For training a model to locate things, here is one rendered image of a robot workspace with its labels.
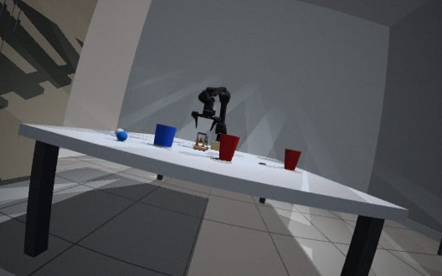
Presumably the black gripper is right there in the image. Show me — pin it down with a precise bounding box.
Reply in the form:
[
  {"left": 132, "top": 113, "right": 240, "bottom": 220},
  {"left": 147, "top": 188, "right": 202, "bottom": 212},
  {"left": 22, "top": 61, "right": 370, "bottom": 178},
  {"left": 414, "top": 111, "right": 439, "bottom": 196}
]
[{"left": 191, "top": 105, "right": 221, "bottom": 131}]

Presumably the blue cup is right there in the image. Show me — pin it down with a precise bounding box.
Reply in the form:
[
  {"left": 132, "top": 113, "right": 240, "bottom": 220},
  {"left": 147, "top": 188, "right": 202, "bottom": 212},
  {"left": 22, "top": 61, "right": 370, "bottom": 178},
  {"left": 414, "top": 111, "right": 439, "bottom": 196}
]
[{"left": 153, "top": 124, "right": 177, "bottom": 149}]

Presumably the blue ball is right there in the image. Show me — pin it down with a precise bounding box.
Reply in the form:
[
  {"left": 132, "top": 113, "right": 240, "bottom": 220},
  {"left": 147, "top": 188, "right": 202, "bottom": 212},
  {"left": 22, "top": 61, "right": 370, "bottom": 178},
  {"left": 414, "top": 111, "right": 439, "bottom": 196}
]
[{"left": 116, "top": 131, "right": 127, "bottom": 141}]

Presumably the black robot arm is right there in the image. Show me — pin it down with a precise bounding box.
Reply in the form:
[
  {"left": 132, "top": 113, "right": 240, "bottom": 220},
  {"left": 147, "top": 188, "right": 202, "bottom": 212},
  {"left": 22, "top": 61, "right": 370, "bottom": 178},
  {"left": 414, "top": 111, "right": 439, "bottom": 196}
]
[{"left": 198, "top": 87, "right": 230, "bottom": 142}]

